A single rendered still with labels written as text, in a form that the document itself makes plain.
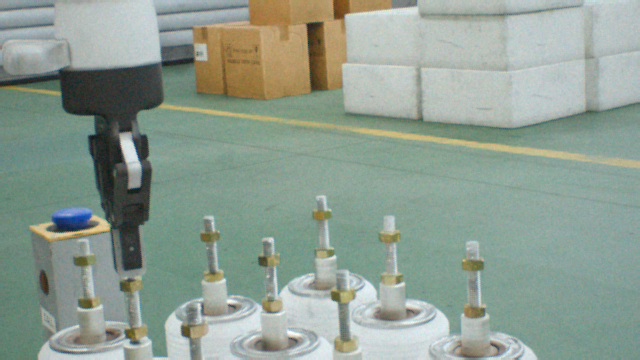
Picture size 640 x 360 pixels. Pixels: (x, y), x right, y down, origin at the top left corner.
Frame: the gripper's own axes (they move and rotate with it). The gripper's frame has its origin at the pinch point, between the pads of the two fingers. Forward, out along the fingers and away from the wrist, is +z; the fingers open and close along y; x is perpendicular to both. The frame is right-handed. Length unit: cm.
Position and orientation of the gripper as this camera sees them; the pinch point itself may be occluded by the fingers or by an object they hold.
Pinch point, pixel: (128, 249)
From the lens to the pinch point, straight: 86.5
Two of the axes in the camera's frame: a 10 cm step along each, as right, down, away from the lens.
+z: 0.6, 9.8, 1.9
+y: -3.4, -1.6, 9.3
